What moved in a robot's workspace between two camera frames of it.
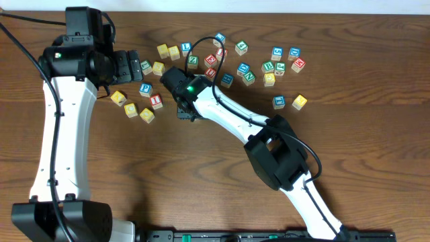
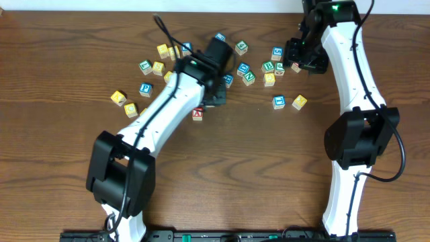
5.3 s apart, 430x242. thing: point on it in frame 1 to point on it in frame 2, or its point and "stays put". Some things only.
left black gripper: (124, 74) to (220, 96)
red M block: (298, 65) stays put
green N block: (248, 78) stays put
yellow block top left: (163, 51) stays put
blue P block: (146, 89) stays put
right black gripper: (183, 115) to (291, 55)
